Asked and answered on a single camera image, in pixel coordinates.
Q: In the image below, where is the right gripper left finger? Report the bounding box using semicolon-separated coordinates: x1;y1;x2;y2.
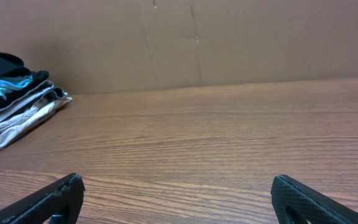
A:
0;173;85;224

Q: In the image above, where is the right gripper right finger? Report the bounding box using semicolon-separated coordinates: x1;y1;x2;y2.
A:
270;175;358;224

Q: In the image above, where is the black t-shirt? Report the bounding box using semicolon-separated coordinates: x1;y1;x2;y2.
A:
0;52;30;79

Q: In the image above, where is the folded beige garment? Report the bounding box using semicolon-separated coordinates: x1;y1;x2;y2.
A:
0;92;73;150

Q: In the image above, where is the folded grey garment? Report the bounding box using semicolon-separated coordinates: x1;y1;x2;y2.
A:
0;80;68;122

